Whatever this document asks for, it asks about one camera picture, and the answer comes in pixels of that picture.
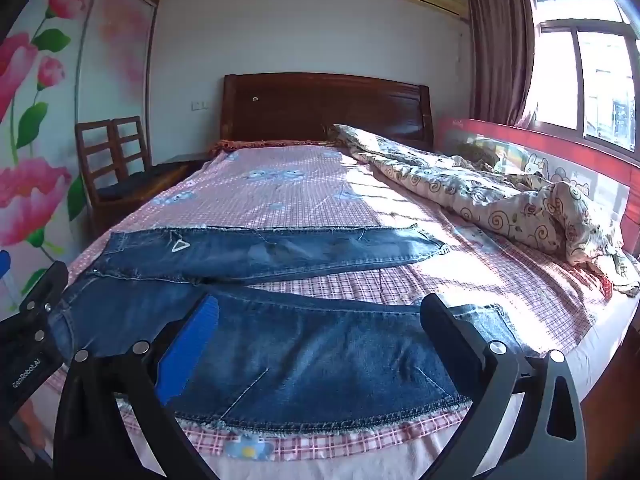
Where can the bed with pink plaid sheet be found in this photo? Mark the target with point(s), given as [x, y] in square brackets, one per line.
[300, 190]

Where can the orange fringed cloth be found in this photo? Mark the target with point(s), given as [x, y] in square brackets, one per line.
[260, 144]

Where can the brown curtain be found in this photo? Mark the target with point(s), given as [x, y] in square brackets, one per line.
[500, 50]

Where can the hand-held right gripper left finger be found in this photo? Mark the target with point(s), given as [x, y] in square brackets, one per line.
[190, 350]

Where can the red bed guard rail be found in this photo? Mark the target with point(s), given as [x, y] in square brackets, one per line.
[600, 170]

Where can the floral wardrobe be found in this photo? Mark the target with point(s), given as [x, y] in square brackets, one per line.
[30, 185]

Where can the floral swirl quilt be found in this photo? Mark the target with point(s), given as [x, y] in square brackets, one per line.
[475, 185]

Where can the dark wooden headboard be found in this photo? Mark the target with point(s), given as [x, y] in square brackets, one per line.
[325, 107]

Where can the dark cloth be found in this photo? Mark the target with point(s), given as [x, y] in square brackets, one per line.
[135, 182]

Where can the blue denim pants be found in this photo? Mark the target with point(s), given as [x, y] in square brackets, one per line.
[300, 340]

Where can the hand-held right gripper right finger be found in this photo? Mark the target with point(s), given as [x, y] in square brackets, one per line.
[450, 332]

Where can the wooden chair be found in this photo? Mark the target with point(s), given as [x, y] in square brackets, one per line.
[131, 140]
[86, 160]

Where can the window with dark frame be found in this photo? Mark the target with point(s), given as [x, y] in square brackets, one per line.
[590, 75]

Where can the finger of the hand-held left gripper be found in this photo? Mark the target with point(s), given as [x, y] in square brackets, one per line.
[47, 290]
[4, 265]

